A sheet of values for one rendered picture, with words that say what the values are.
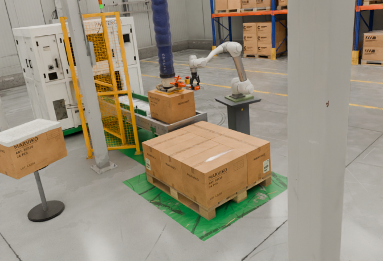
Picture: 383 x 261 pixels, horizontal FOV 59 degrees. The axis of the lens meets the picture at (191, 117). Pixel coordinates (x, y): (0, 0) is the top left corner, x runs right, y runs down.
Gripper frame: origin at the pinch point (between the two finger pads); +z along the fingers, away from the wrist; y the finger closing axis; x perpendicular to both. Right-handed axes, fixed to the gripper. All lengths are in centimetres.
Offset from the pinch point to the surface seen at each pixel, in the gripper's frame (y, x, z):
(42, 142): 191, -24, 20
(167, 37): 3, -47, -62
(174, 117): 19, -28, 41
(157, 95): 21, -61, 15
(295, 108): 194, 286, -75
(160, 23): 9, -50, -82
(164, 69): 9, -52, -20
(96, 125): 105, -91, 42
